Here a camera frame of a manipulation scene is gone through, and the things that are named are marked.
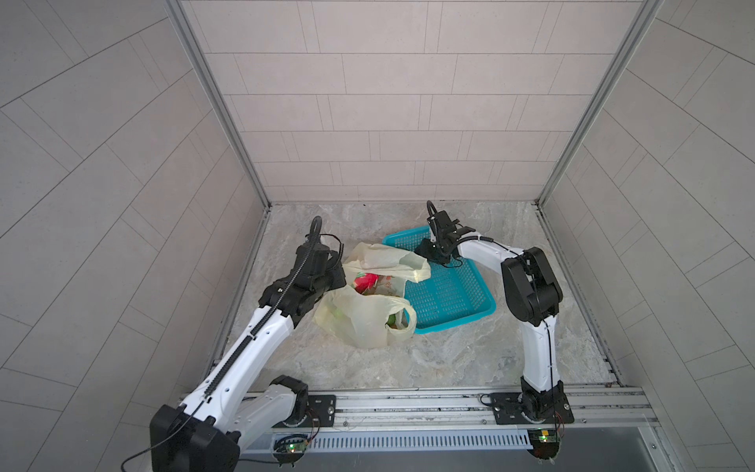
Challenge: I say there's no red dragon fruit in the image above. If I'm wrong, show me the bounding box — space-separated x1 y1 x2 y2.
352 273 381 294

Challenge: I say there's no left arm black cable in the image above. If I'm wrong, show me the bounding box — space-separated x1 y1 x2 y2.
121 215 346 472

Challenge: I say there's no pale yellow plastic bag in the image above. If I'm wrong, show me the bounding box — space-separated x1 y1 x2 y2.
314 243 431 349

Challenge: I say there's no aluminium mounting rail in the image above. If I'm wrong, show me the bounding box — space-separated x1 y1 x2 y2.
176 384 659 438

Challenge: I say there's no white vented cable duct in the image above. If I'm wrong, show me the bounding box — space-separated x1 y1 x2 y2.
247 429 533 455

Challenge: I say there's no right green circuit board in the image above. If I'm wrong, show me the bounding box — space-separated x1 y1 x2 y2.
527 429 562 461

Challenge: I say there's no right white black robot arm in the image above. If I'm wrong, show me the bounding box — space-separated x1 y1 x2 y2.
417 203 565 423

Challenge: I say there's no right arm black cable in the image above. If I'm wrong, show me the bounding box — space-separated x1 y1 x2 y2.
425 199 556 391

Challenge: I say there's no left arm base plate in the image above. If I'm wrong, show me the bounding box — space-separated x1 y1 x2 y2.
273 395 337 429

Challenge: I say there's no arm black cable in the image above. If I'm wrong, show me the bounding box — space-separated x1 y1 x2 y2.
425 199 556 391
121 215 346 472

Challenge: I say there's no teal plastic basket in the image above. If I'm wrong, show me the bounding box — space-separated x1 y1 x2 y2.
404 260 497 334

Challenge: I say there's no green circuit board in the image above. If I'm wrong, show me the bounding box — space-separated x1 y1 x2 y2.
273 434 311 466
527 429 562 461

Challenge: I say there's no left green circuit board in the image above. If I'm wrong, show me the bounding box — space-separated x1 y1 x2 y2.
273 434 311 466

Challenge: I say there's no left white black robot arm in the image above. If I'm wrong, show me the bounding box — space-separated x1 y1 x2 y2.
149 227 346 471

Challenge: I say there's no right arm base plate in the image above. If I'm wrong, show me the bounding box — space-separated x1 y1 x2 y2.
489 391 575 426

